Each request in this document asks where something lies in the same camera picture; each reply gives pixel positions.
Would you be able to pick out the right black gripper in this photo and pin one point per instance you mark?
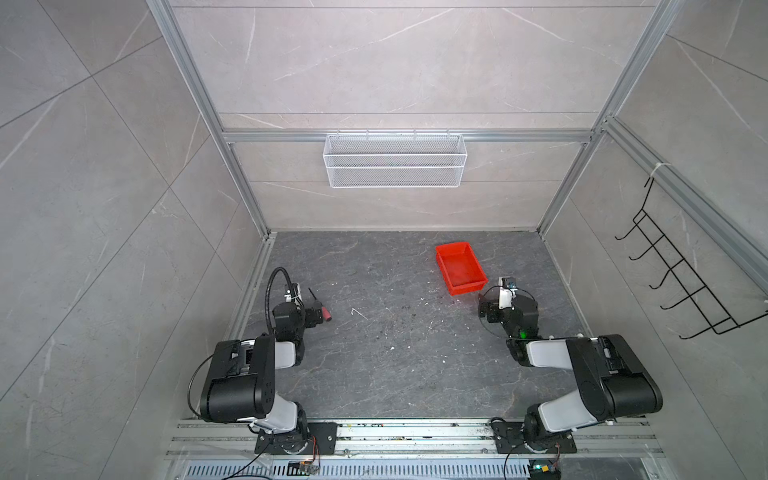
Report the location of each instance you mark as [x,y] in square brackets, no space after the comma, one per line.
[495,310]

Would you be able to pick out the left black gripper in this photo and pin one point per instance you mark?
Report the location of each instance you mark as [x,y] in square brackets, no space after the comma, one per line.
[312,312]

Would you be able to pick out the pink handled screwdriver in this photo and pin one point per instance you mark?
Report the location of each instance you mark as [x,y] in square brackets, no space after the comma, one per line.
[320,312]

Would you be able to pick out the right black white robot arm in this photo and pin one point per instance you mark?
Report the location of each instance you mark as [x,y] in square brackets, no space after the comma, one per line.
[611,381]

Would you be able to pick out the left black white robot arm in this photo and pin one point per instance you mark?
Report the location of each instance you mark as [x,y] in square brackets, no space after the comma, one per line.
[240,385]

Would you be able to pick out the red plastic bin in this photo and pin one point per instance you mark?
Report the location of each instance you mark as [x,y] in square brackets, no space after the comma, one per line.
[461,271]

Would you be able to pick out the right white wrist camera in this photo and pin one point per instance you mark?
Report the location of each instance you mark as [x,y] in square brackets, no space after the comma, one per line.
[507,292]

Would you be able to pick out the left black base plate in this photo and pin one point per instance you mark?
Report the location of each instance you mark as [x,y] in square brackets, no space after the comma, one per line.
[314,438]

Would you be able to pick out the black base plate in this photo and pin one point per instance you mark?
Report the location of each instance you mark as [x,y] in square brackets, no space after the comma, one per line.
[517,437]
[314,438]

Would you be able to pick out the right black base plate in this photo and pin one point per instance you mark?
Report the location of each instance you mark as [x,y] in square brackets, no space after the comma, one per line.
[517,437]

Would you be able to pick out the white wire mesh basket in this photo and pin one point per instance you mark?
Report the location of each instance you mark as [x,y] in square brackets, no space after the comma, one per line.
[379,161]

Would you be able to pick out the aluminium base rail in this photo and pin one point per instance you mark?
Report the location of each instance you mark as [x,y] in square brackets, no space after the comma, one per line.
[357,438]

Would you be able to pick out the black wire hook rack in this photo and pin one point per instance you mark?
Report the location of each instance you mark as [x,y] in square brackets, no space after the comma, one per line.
[695,291]

